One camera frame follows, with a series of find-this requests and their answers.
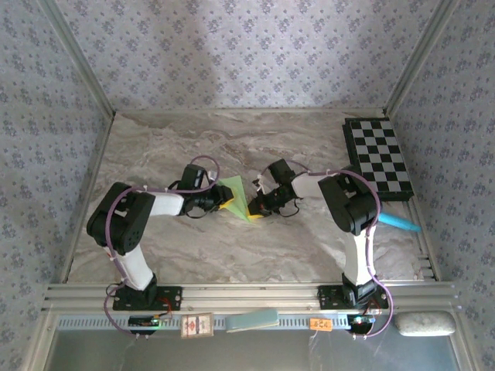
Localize grey stone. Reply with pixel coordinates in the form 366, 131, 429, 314
394, 311, 457, 337

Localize light green paper sheet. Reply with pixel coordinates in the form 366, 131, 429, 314
215, 175, 251, 224

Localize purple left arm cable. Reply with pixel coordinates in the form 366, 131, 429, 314
103, 155, 221, 340

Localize short ribbed aluminium side rail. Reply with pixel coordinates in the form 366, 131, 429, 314
404, 199, 442, 282

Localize black and grey chessboard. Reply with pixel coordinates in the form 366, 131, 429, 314
342, 117, 415, 203

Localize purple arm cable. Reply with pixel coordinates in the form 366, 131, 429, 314
259, 158, 396, 340
103, 155, 221, 340

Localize light blue marker pen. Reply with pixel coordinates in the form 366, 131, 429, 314
377, 211, 422, 233

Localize thin aluminium side rail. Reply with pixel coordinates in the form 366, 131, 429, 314
60, 111, 117, 285

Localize long aluminium frame rail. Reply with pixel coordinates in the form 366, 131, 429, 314
41, 283, 462, 315

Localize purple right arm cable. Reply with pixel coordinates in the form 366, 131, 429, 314
259, 158, 396, 340

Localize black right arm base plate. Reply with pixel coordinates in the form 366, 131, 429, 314
316, 284, 390, 310

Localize aluminium corner post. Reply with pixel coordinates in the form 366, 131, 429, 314
384, 0, 463, 117
36, 0, 118, 117

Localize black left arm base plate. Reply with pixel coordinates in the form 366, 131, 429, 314
112, 285, 183, 312

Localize teal grey block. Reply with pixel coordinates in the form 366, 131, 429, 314
225, 308, 280, 334

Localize slotted grey cable duct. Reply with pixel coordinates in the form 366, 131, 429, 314
57, 313, 391, 332

